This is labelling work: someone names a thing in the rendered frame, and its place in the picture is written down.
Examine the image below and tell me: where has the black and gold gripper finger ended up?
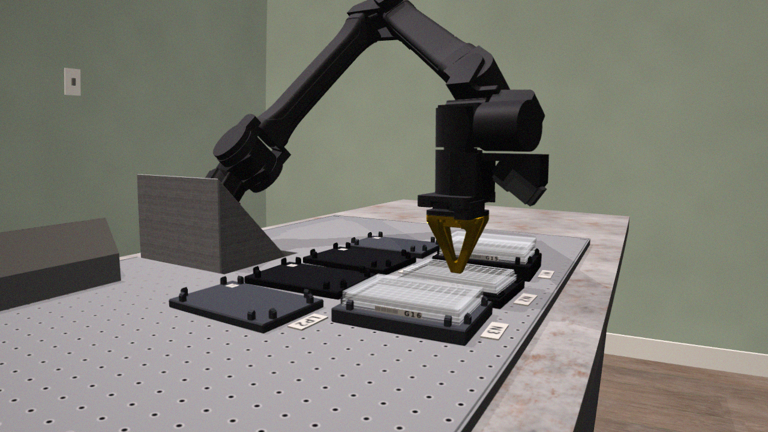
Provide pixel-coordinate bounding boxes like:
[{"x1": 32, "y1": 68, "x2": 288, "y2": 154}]
[
  {"x1": 443, "y1": 215, "x2": 489, "y2": 268},
  {"x1": 427, "y1": 215, "x2": 483, "y2": 274}
]

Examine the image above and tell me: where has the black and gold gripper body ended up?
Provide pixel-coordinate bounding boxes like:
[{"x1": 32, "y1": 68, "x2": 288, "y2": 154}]
[{"x1": 418, "y1": 148, "x2": 496, "y2": 220}]

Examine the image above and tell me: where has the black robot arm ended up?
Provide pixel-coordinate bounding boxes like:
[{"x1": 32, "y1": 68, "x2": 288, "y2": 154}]
[{"x1": 205, "y1": 0, "x2": 549, "y2": 206}]

